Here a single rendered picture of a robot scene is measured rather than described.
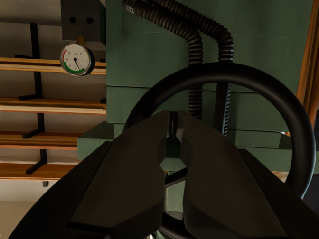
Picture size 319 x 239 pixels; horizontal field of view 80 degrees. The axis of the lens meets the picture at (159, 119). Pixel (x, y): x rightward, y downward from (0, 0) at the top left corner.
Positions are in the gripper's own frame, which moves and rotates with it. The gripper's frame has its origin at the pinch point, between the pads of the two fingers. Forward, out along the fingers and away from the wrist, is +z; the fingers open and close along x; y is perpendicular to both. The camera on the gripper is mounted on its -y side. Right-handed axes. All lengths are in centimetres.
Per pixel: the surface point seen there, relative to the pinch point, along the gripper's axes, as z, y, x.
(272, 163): 25.4, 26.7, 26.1
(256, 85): 14.2, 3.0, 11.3
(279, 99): 13.5, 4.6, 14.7
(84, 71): 26.0, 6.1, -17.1
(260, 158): 25.8, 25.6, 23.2
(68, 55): 27.2, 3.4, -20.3
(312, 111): 134, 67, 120
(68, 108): 188, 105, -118
